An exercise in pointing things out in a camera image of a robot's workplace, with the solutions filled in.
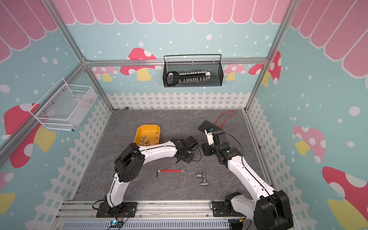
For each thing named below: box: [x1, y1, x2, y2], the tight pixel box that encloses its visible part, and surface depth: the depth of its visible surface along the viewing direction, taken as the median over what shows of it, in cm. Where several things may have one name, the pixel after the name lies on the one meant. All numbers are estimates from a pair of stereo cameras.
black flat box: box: [198, 119, 224, 133], surface depth 111 cm
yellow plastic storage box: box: [134, 124, 161, 147], surface depth 105 cm
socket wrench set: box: [166, 70, 211, 87], surface depth 91 cm
